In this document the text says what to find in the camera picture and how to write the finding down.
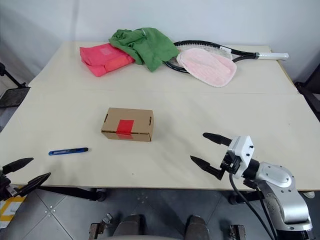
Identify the coral pink folded garment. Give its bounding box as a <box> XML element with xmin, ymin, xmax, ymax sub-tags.
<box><xmin>79</xmin><ymin>42</ymin><xmax>136</xmax><ymax>78</ymax></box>

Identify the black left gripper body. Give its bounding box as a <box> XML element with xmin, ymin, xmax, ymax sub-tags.
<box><xmin>0</xmin><ymin>166</ymin><xmax>20</xmax><ymax>201</ymax></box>

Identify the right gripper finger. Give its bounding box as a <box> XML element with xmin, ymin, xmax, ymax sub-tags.
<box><xmin>202</xmin><ymin>132</ymin><xmax>233</xmax><ymax>148</ymax></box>
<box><xmin>189</xmin><ymin>155</ymin><xmax>226</xmax><ymax>181</ymax></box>

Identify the black tennis racket white grip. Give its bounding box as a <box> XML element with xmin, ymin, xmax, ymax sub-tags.
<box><xmin>163</xmin><ymin>39</ymin><xmax>290</xmax><ymax>74</ymax></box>

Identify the blue utility knife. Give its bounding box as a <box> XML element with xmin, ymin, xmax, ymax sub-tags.
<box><xmin>48</xmin><ymin>147</ymin><xmax>91</xmax><ymax>157</ymax></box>

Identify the red tape strip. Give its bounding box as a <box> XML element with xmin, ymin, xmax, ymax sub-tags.
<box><xmin>116</xmin><ymin>119</ymin><xmax>135</xmax><ymax>140</ymax></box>

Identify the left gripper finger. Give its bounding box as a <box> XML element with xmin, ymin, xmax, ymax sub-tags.
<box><xmin>0</xmin><ymin>157</ymin><xmax>35</xmax><ymax>175</ymax></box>
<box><xmin>16</xmin><ymin>172</ymin><xmax>52</xmax><ymax>198</ymax></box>

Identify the light pink towel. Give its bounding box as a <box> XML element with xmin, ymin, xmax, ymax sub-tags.
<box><xmin>176</xmin><ymin>48</ymin><xmax>238</xmax><ymax>89</ymax></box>

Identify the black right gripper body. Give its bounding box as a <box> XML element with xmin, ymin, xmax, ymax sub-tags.
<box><xmin>219</xmin><ymin>151</ymin><xmax>240</xmax><ymax>176</ymax></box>

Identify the green crumpled cloth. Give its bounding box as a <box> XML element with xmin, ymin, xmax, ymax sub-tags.
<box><xmin>108</xmin><ymin>26</ymin><xmax>180</xmax><ymax>73</ymax></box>

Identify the brown cardboard box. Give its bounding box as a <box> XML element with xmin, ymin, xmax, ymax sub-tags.
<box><xmin>100</xmin><ymin>107</ymin><xmax>155</xmax><ymax>143</ymax></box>

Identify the dark rounded shape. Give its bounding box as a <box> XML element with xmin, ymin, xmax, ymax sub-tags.
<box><xmin>184</xmin><ymin>214</ymin><xmax>210</xmax><ymax>240</ymax></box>
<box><xmin>117</xmin><ymin>213</ymin><xmax>148</xmax><ymax>240</ymax></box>

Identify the black stand with foot plate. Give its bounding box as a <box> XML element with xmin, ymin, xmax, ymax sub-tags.
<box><xmin>0</xmin><ymin>62</ymin><xmax>31</xmax><ymax>108</ymax></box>

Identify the metal bracket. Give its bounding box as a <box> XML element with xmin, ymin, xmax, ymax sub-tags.
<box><xmin>229</xmin><ymin>224</ymin><xmax>247</xmax><ymax>240</ymax></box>
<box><xmin>89</xmin><ymin>212</ymin><xmax>113</xmax><ymax>240</ymax></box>

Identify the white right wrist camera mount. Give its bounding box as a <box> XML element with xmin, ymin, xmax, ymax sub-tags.
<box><xmin>226</xmin><ymin>135</ymin><xmax>256</xmax><ymax>180</ymax></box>

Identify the black frame furniture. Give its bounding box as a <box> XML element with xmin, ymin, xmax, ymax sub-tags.
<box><xmin>294</xmin><ymin>57</ymin><xmax>320</xmax><ymax>113</ymax></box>

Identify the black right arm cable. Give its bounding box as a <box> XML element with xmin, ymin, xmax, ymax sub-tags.
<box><xmin>228</xmin><ymin>171</ymin><xmax>280</xmax><ymax>240</ymax></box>

